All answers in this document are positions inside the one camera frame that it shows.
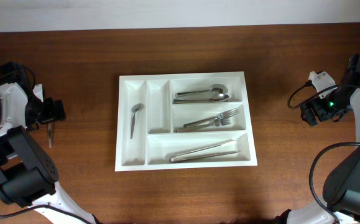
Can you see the metal fork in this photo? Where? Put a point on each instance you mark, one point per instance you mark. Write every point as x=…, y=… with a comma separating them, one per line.
x=215, y=123
x=224, y=115

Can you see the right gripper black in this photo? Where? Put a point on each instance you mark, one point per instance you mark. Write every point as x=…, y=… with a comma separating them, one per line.
x=322, y=114

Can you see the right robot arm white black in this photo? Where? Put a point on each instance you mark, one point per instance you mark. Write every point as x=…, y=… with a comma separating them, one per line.
x=340, y=200

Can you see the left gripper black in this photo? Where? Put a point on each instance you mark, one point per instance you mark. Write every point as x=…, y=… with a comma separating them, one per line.
x=53, y=114

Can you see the metal tablespoon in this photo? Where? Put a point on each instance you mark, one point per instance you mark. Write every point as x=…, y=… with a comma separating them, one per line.
x=215, y=88
x=215, y=99

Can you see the small metal teaspoon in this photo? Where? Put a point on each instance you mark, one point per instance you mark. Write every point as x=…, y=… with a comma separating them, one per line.
x=134, y=110
x=50, y=135

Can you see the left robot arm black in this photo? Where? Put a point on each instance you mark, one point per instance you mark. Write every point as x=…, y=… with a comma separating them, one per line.
x=28, y=176

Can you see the white plastic cutlery tray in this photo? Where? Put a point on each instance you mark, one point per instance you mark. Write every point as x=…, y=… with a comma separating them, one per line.
x=154, y=137

